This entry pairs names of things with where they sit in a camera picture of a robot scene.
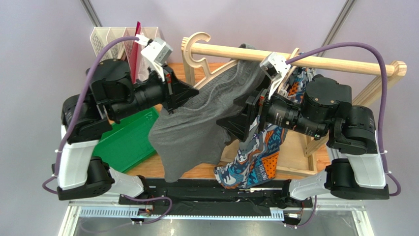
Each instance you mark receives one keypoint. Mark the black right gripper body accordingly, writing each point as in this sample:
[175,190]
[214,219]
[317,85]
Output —
[256,111]

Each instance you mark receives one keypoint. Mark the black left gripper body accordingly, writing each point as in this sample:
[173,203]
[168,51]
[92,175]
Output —
[168,88]

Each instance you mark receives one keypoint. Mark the grey shorts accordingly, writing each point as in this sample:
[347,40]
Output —
[190,135]

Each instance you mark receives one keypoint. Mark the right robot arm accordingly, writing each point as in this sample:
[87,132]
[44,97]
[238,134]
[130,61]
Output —
[326,109]

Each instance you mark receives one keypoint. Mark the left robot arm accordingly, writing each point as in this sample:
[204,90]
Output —
[111,96]

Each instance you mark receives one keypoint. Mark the patterned blue orange shorts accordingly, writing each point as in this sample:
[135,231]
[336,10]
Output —
[256,159]

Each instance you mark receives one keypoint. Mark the clear plastic bag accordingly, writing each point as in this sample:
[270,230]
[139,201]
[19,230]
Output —
[142,72]

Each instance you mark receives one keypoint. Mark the green plastic tray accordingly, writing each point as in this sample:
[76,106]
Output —
[127,144]

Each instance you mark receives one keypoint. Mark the red folder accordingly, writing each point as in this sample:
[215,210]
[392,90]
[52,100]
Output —
[133,56]

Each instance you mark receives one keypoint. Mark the wooden clothes rack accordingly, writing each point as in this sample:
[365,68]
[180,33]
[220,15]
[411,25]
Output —
[297,155]

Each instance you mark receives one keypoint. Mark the white file organizer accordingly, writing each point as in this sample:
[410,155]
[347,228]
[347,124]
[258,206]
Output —
[102,36]

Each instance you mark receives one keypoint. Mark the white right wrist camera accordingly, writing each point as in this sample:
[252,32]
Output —
[275,67]

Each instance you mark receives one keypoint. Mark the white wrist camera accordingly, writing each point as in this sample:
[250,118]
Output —
[156,52]
[275,67]

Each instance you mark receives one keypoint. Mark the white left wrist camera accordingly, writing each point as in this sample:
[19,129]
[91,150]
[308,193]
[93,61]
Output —
[156,52]

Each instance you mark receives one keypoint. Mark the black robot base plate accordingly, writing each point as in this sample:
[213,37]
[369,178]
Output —
[207,198]

